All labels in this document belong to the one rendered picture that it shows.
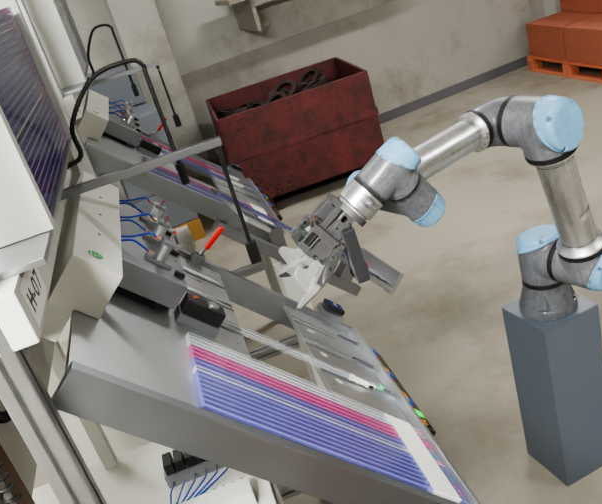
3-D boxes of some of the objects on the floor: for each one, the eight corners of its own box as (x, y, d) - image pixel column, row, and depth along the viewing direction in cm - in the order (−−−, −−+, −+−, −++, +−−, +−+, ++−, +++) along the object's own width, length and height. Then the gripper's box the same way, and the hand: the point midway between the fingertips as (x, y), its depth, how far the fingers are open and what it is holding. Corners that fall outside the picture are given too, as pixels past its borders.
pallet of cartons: (591, 45, 618) (583, -33, 590) (699, 51, 522) (696, -42, 495) (519, 74, 599) (508, -6, 571) (618, 86, 503) (610, -9, 475)
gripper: (319, 179, 138) (253, 254, 140) (350, 209, 120) (274, 294, 122) (349, 205, 141) (284, 278, 143) (384, 238, 124) (309, 320, 126)
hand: (290, 294), depth 134 cm, fingers open, 14 cm apart
